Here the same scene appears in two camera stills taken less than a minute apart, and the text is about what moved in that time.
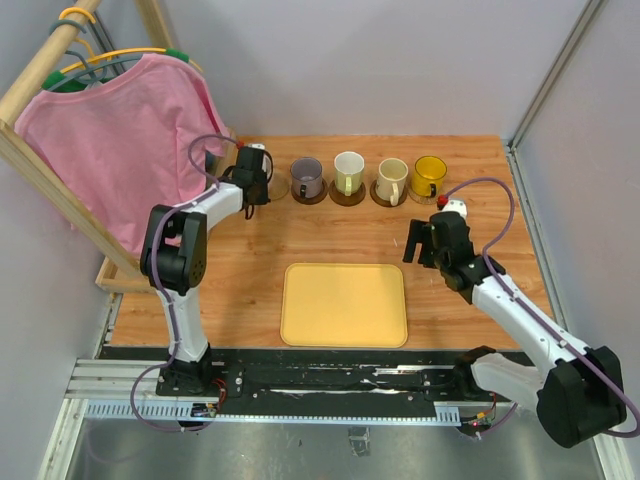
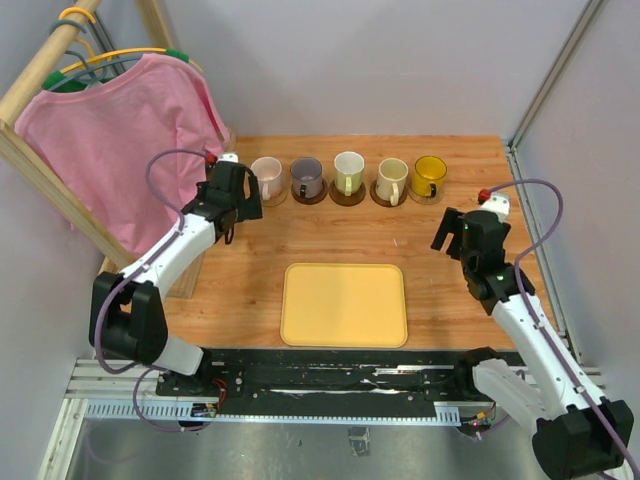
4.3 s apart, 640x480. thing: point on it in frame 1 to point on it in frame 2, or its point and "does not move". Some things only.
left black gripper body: x=263 y=192 to x=203 y=189
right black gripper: x=420 y=232 to x=452 y=223
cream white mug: x=391 y=181 does not move
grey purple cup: x=306 y=177 does not move
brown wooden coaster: x=352 y=200 does not move
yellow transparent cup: x=427 y=176 does not move
